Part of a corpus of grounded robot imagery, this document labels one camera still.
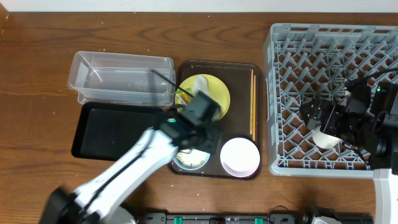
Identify white paper cup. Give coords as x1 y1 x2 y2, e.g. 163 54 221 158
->
312 126 341 149

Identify leftover rice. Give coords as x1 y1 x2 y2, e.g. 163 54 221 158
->
176 149 208 168

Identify light blue bowl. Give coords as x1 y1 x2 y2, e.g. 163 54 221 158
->
174 149 210 170

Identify yellow green snack wrapper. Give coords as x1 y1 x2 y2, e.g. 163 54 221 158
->
175 88 192 106

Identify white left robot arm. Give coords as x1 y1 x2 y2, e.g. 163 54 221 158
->
40 116 221 223

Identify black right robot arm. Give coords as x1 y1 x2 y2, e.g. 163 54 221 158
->
299 80 397 223

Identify grey dishwasher rack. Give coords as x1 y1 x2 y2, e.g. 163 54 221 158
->
263 23 397 179

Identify black waste tray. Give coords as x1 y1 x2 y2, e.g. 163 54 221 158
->
71 102 163 161

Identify yellow plate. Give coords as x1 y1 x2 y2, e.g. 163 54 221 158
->
180 74 231 120

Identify crumpled white napkin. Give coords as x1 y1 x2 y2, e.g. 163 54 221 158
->
192 75 210 96

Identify right wooden chopstick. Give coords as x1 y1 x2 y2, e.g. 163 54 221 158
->
252 75 256 142

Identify wooden chopstick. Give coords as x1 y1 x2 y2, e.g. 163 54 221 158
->
252 75 256 142
250 70 254 136

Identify left wooden chopstick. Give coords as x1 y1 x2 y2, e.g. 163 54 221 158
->
250 70 254 136

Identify dark brown serving tray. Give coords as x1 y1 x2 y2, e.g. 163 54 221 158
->
168 60 263 180

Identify clear plastic bin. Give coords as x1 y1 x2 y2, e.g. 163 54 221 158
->
68 51 175 107

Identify black rail with green clips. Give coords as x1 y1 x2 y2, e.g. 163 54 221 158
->
136 205 374 224

